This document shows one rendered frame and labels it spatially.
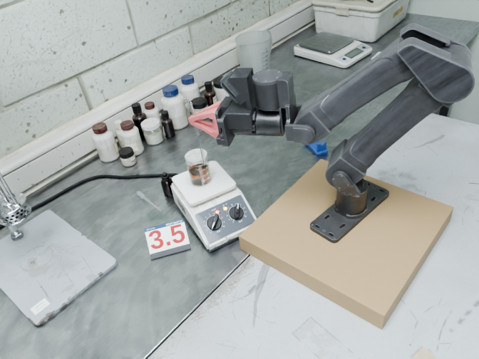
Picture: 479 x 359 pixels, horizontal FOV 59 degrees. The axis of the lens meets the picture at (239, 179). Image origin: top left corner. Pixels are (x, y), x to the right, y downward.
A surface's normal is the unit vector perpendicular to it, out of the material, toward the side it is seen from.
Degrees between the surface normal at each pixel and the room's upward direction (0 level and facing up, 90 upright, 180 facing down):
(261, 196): 0
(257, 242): 0
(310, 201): 0
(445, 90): 90
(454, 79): 90
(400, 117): 89
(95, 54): 90
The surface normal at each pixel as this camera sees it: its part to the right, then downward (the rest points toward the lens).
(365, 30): -0.62, 0.58
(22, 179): 0.76, 0.34
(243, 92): -0.29, 0.62
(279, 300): -0.11, -0.77
